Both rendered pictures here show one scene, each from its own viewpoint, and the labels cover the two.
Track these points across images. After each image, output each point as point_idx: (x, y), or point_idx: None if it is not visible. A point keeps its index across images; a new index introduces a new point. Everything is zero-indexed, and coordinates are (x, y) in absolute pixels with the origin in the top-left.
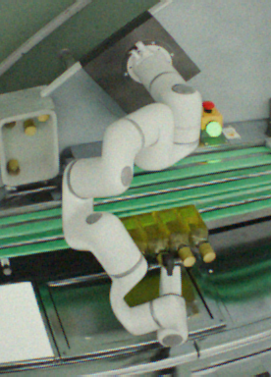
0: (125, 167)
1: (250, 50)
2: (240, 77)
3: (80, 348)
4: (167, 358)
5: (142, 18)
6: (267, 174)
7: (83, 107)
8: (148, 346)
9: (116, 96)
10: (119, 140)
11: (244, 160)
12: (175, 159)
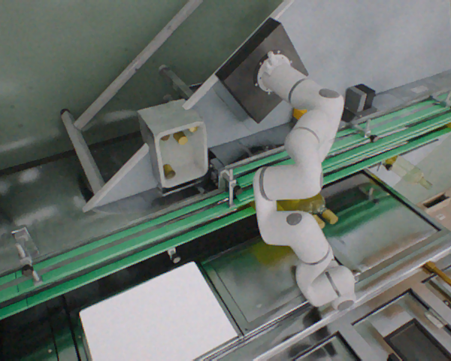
0: (321, 173)
1: (341, 48)
2: (329, 74)
3: (256, 320)
4: (329, 316)
5: (269, 25)
6: (352, 149)
7: (219, 116)
8: (307, 304)
9: (247, 105)
10: (311, 150)
11: (340, 142)
12: (325, 155)
